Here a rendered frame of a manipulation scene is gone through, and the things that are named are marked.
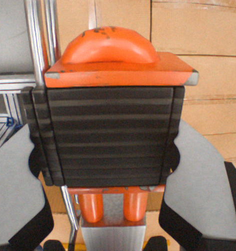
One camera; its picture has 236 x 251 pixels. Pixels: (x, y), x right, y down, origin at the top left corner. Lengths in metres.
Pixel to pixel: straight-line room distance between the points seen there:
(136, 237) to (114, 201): 0.04
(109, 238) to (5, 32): 1.39
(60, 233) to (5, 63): 1.23
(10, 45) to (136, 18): 0.94
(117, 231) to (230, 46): 0.84
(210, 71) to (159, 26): 0.29
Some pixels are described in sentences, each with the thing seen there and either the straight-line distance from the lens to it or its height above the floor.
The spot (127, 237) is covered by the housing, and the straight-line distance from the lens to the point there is 0.21.
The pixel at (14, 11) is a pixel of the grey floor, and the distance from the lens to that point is 1.43.
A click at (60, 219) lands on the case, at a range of 0.47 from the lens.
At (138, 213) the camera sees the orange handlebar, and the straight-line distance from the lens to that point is 0.19.
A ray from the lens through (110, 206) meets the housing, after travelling 0.20.
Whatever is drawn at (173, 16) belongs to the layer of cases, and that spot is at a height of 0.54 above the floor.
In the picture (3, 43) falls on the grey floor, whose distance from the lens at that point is 1.49.
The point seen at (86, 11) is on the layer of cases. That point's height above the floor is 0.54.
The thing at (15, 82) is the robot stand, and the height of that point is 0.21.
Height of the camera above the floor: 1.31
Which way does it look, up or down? 58 degrees down
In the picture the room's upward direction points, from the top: 175 degrees clockwise
